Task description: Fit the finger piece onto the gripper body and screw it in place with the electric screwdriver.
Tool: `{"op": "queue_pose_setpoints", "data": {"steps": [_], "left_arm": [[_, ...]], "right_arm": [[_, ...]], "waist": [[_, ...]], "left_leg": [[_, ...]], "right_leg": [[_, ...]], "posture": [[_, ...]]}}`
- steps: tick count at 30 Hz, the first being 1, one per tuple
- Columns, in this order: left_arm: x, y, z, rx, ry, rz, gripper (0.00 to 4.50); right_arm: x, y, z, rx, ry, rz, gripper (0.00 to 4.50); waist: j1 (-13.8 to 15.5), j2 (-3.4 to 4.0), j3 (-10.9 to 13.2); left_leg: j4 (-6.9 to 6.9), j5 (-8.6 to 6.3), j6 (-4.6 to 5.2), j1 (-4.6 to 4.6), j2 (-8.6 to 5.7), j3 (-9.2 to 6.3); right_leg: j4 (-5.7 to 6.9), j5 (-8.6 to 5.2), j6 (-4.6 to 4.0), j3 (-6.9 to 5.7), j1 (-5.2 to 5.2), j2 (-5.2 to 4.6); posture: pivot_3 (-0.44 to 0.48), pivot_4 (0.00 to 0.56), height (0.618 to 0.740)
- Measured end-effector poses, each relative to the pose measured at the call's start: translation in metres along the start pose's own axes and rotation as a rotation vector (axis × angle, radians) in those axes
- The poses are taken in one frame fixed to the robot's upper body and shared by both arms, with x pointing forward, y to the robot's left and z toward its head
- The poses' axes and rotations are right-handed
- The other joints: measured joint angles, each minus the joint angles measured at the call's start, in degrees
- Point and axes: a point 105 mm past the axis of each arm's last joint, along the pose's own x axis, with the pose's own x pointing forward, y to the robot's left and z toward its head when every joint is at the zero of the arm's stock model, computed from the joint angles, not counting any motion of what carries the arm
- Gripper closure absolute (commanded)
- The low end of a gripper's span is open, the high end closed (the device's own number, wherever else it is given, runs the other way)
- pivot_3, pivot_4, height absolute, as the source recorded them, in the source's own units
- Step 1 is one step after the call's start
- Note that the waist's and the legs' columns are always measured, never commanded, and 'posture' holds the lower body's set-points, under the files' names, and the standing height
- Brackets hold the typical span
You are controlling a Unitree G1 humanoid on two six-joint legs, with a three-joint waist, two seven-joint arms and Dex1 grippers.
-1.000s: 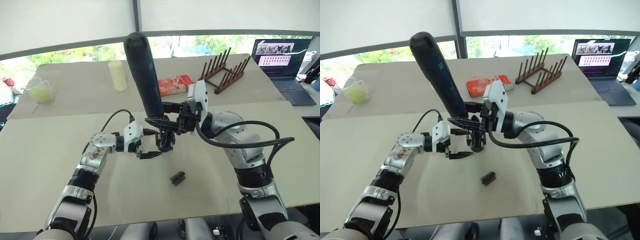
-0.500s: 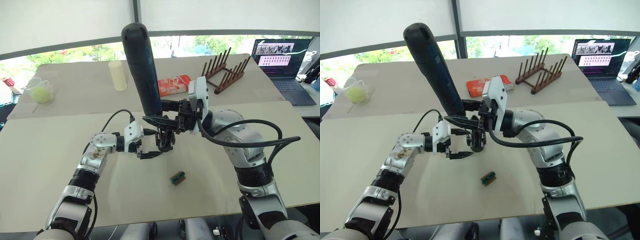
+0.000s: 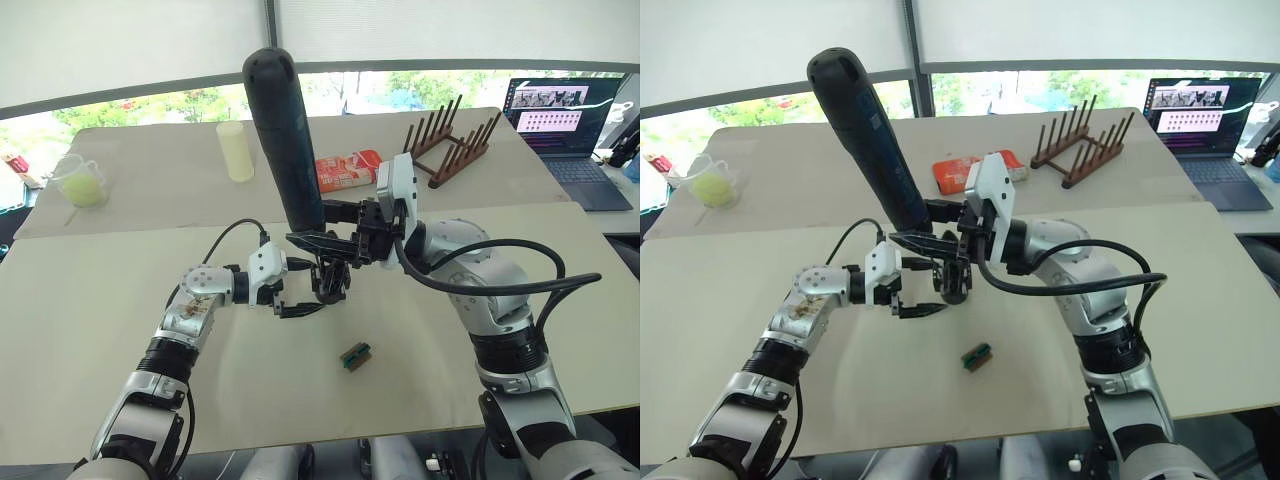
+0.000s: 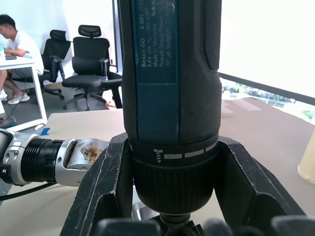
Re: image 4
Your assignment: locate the blue-black Bosch electric screwdriver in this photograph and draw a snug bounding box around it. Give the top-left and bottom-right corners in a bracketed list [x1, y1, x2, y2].
[117, 0, 223, 230]

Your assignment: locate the beige paper cup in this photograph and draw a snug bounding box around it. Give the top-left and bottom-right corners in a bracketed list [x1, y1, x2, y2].
[297, 128, 315, 186]

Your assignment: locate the person in white t-shirt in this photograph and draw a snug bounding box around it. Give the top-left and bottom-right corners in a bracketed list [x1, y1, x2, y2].
[0, 14, 45, 105]

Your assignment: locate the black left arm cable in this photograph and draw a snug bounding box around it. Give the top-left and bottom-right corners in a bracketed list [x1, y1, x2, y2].
[0, 182, 58, 200]

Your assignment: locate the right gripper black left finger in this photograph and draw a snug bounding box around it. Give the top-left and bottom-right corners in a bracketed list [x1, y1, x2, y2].
[60, 134, 135, 236]

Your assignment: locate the black window frame rail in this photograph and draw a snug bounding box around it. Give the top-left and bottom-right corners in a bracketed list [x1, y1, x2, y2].
[218, 72, 315, 107]

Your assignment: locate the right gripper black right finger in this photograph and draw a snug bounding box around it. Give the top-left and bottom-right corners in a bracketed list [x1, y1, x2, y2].
[213, 136, 307, 236]

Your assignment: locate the white office desk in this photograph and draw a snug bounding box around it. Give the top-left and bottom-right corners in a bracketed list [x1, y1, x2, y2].
[0, 57, 48, 132]

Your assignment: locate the black mesh office chair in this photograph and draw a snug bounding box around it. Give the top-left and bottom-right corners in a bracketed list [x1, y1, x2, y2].
[38, 29, 72, 100]
[61, 24, 123, 111]

